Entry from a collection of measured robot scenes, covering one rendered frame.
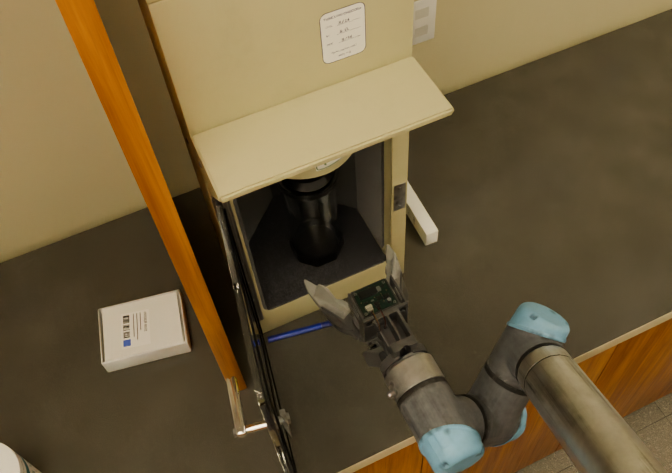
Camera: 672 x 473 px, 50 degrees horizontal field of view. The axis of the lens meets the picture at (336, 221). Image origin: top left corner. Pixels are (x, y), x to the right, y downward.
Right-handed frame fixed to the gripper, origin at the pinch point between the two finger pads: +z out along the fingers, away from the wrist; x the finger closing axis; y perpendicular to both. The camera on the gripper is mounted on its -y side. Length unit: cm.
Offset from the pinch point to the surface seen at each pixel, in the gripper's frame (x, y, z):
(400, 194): -14.3, -0.9, 9.2
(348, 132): -1.9, 29.4, 0.3
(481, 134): -49, -28, 34
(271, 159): 8.4, 29.5, 0.6
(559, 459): -55, -122, -18
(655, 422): -87, -122, -21
